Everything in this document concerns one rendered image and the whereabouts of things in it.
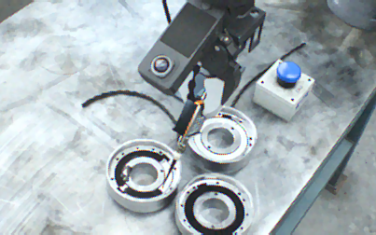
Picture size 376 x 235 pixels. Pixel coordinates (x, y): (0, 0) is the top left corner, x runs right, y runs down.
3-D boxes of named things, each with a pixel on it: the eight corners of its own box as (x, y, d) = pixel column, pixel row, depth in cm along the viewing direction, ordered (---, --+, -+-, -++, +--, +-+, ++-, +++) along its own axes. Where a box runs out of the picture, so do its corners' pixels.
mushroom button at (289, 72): (287, 103, 92) (294, 81, 88) (267, 90, 93) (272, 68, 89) (299, 89, 94) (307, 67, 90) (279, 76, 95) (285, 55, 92)
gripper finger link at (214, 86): (244, 105, 77) (250, 53, 71) (220, 132, 74) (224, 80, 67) (225, 95, 78) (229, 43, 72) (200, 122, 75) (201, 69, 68)
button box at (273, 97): (288, 123, 92) (295, 103, 89) (251, 101, 94) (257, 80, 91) (312, 94, 97) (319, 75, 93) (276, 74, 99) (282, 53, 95)
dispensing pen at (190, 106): (146, 184, 77) (197, 72, 72) (161, 176, 80) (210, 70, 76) (160, 192, 76) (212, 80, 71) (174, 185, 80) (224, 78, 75)
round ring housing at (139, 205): (140, 230, 77) (141, 215, 74) (91, 182, 81) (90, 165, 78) (195, 187, 82) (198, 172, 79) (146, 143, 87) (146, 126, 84)
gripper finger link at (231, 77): (239, 103, 71) (243, 49, 64) (231, 111, 70) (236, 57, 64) (206, 88, 73) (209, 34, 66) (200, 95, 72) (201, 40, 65)
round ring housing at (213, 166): (245, 186, 84) (250, 170, 80) (175, 168, 84) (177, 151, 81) (257, 131, 90) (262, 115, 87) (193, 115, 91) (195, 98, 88)
